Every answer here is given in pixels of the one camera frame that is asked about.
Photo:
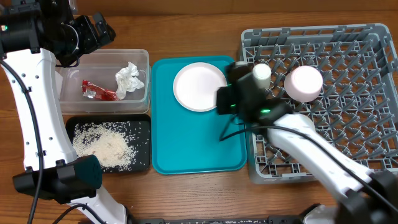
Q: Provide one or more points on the clear plastic bin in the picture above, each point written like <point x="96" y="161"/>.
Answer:
<point x="100" y="68"/>

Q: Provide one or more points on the white napkin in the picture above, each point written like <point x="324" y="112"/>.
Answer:
<point x="127" y="80"/>

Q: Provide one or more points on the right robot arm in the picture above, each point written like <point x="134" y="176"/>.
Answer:
<point x="363" y="196"/>

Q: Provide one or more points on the rice and food scraps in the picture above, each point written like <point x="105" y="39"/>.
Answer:
<point x="105" y="146"/>

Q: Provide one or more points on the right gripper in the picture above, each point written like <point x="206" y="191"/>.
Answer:
<point x="225" y="104"/>

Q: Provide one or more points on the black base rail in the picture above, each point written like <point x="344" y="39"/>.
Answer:
<point x="276" y="219"/>

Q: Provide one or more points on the large white plate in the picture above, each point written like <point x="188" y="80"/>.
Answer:
<point x="196" y="84"/>

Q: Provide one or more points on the white paper cup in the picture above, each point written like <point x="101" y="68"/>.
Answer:
<point x="262" y="75"/>

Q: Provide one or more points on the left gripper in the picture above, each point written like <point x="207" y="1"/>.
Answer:
<point x="92" y="40"/>

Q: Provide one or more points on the black tray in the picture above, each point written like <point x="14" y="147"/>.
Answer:
<point x="141" y="130"/>

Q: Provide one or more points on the white bowl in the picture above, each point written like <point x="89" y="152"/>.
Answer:
<point x="303" y="84"/>

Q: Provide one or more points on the teal serving tray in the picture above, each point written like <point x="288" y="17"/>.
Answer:
<point x="184" y="141"/>

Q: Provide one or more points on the red snack wrapper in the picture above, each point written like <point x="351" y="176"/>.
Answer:
<point x="91" y="90"/>

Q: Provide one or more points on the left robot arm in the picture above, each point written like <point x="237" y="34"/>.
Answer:
<point x="37" y="37"/>

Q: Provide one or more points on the small white plate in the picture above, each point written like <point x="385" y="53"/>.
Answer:
<point x="308" y="121"/>

